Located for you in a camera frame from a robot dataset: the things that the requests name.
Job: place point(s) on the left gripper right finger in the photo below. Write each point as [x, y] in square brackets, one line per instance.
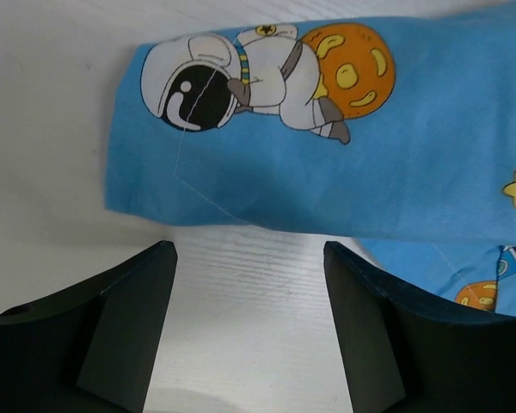
[407, 350]

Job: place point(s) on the blue astronaut print cloth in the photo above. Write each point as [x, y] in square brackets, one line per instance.
[400, 132]

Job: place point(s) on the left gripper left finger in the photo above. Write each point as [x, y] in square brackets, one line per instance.
[90, 347]

